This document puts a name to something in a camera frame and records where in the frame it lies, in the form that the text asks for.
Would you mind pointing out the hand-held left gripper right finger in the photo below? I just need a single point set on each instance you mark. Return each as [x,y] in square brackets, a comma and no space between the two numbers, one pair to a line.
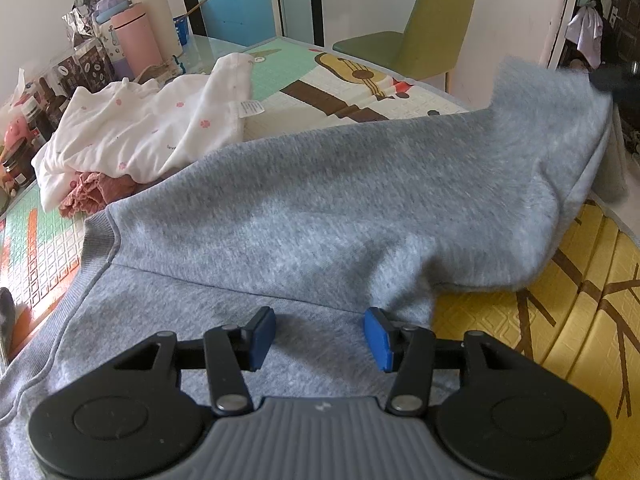
[380,337]

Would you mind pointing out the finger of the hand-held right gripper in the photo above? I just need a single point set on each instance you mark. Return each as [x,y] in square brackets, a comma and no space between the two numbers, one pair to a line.
[620,77]

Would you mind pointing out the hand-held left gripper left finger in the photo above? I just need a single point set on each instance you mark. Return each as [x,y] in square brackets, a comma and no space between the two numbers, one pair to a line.
[262,335]

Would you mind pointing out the grey sweatshirt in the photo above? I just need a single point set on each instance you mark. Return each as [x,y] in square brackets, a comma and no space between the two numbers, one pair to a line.
[350,200]

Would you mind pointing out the purple white hanging cloth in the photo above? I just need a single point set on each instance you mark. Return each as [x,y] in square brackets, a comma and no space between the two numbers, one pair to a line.
[585,30]

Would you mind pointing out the green chair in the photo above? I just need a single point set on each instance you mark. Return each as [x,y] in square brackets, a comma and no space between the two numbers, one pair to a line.
[430,25]

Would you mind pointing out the printed foam play mat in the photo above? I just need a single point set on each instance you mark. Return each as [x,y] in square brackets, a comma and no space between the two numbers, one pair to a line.
[590,320]

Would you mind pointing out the pink ruffled garment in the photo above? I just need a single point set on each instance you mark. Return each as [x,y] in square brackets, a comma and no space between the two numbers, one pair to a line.
[95,192]

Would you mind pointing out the white floral baby garment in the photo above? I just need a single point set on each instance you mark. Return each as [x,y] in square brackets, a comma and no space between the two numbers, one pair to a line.
[150,125]

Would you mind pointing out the dark glass jar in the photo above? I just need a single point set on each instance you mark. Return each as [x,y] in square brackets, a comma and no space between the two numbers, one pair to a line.
[15,165]

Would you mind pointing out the brown glass bottle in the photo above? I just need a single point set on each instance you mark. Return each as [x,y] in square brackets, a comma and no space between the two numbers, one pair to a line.
[52,105]

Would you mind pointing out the dark printed bag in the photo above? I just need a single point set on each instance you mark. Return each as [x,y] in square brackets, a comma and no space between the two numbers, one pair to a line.
[85,67]

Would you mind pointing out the pink tumbler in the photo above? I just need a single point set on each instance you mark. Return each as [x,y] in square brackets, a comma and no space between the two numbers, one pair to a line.
[135,40]

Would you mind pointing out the purple printed cup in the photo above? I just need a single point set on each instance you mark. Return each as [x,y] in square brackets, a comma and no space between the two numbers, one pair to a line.
[107,30]

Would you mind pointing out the white thermos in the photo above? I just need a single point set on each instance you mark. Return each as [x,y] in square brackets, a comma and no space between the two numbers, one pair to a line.
[152,5]

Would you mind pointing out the silver foil bag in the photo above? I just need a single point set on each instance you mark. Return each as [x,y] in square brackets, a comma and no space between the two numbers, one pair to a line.
[80,17]

